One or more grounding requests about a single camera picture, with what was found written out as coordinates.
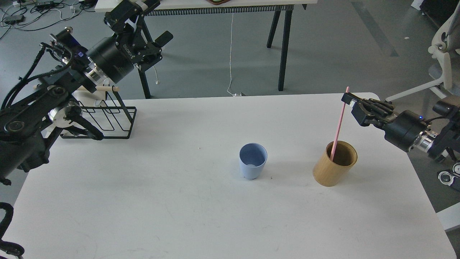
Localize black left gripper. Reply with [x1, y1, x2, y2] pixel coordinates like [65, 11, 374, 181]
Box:
[86, 0, 174, 83]

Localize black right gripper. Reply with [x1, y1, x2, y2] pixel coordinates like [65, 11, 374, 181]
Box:
[341, 93, 428, 153]

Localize pink chopstick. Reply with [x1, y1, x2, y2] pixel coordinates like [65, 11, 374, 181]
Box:
[330, 102, 347, 161]

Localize blue plastic cup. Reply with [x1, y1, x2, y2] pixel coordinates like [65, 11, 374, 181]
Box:
[239, 143, 268, 180]

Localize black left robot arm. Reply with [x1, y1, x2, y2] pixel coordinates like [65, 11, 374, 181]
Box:
[0, 0, 173, 186]

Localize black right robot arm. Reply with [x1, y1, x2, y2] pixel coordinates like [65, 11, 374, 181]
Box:
[341, 93, 460, 191]

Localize bamboo cylinder holder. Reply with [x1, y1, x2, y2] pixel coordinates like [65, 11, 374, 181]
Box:
[313, 141, 358, 187]

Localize white mug on rack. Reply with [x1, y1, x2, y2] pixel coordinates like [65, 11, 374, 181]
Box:
[73, 90, 107, 108]

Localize white background table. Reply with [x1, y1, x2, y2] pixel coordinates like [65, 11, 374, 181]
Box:
[95, 0, 319, 99]

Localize wooden rack handle rod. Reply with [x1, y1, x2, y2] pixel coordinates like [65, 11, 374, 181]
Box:
[33, 85, 119, 92]

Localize black wire dish rack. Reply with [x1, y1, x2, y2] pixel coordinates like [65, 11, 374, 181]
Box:
[48, 92, 137, 139]

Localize white hanging cable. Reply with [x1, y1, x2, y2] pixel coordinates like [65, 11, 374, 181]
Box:
[226, 12, 242, 97]

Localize black floor cables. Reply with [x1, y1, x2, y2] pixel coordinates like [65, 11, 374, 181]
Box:
[0, 0, 97, 39]

